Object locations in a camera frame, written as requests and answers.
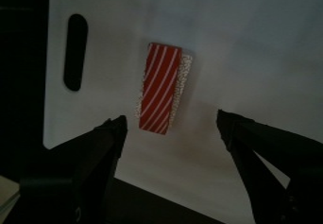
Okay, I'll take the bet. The white cutting board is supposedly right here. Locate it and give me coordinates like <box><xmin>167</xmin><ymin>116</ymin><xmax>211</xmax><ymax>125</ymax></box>
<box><xmin>43</xmin><ymin>0</ymin><xmax>323</xmax><ymax>224</ymax></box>

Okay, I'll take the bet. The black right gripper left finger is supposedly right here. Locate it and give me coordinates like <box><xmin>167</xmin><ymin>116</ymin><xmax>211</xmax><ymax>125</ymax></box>
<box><xmin>0</xmin><ymin>114</ymin><xmax>129</xmax><ymax>224</ymax></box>

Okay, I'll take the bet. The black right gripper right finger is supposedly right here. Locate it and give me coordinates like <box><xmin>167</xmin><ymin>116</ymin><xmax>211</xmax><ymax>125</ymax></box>
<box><xmin>218</xmin><ymin>109</ymin><xmax>323</xmax><ymax>224</ymax></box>

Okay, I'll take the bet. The salmon sushi toy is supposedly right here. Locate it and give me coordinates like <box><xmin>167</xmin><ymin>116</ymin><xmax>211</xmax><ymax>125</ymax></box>
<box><xmin>135</xmin><ymin>42</ymin><xmax>195</xmax><ymax>136</ymax></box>

